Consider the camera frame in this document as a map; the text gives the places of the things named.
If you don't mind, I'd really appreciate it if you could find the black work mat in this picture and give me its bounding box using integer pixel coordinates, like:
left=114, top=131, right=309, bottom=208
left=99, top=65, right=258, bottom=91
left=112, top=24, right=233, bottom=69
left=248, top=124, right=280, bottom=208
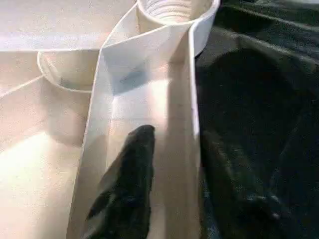
left=192, top=0, right=319, bottom=239

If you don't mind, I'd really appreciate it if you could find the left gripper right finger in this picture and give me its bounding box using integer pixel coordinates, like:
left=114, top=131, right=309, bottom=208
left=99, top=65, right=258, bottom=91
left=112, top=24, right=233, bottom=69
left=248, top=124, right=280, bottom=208
left=199, top=130, right=300, bottom=239

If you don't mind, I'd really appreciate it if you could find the white plastic table top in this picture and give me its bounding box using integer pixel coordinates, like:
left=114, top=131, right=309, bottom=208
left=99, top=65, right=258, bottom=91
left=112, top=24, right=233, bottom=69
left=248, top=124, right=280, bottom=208
left=0, top=0, right=221, bottom=239

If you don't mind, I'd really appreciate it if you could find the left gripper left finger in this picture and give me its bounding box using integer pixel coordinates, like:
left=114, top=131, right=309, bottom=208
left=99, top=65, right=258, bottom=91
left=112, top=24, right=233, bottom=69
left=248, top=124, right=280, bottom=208
left=81, top=124, right=157, bottom=239

